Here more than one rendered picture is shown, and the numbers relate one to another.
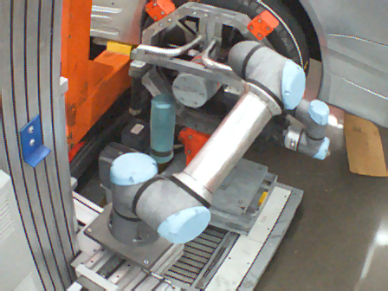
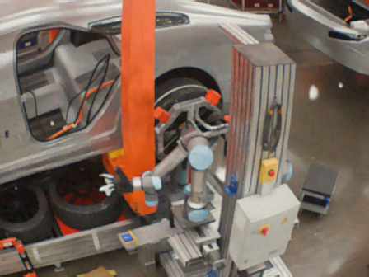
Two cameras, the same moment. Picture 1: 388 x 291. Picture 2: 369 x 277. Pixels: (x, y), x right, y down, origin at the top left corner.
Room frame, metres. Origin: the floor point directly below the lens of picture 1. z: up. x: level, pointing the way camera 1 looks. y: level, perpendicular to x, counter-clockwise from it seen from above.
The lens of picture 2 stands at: (-0.12, 2.41, 3.08)
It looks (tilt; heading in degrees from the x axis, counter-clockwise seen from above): 36 degrees down; 310
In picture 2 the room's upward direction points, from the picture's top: 1 degrees clockwise
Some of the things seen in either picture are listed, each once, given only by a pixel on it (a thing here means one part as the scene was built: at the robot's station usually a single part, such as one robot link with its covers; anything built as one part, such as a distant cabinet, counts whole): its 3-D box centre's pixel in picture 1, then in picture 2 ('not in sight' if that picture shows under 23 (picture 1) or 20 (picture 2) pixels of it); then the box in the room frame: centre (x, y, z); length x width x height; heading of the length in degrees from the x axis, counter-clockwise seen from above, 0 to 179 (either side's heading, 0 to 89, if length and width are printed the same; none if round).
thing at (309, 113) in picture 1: (313, 117); not in sight; (1.48, -0.37, 0.95); 0.11 x 0.08 x 0.11; 48
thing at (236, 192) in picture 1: (216, 155); (178, 176); (2.02, -0.10, 0.32); 0.40 x 0.30 x 0.28; 68
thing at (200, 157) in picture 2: not in sight; (198, 183); (1.22, 0.67, 1.19); 0.15 x 0.12 x 0.55; 138
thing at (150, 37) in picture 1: (210, 67); (189, 133); (1.86, -0.04, 0.85); 0.54 x 0.07 x 0.54; 68
